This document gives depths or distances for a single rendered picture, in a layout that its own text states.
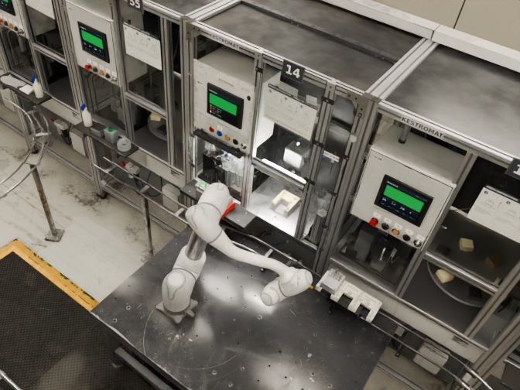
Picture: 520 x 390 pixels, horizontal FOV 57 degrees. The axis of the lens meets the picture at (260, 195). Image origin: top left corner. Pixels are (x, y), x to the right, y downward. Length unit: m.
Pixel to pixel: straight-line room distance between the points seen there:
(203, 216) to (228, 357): 0.89
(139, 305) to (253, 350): 0.72
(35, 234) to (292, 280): 2.58
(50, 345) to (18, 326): 0.30
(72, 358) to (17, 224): 1.40
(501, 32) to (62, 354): 5.06
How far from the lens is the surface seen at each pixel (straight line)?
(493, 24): 5.82
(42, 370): 3.67
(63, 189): 4.72
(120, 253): 4.11
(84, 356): 3.65
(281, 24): 2.82
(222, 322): 2.90
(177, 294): 2.74
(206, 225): 2.29
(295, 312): 2.98
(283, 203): 3.18
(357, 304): 2.86
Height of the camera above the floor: 3.19
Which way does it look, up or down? 44 degrees down
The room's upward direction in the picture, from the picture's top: 7 degrees clockwise
